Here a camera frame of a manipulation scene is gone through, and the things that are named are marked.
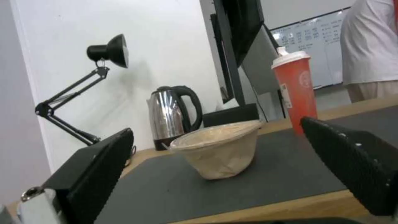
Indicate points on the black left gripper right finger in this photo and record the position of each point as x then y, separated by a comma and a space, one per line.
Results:
354, 161

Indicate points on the beige paper bowl with lid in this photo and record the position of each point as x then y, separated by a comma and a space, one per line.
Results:
219, 152

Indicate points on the person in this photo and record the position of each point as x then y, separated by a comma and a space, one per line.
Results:
370, 46

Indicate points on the black articulated desk lamp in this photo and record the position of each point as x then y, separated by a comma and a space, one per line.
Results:
93, 86

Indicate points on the dark grey desk mat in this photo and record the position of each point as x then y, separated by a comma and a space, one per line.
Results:
217, 191

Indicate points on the red paper cup white lid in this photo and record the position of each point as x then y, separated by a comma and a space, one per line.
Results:
297, 93

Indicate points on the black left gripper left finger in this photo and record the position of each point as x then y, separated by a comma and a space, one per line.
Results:
90, 172

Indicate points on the stainless steel electric kettle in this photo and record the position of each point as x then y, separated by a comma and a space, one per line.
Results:
172, 116

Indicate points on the whiteboard with writing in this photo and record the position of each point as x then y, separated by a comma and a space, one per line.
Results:
311, 42

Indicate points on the black computer monitor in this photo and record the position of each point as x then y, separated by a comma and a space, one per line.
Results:
236, 46

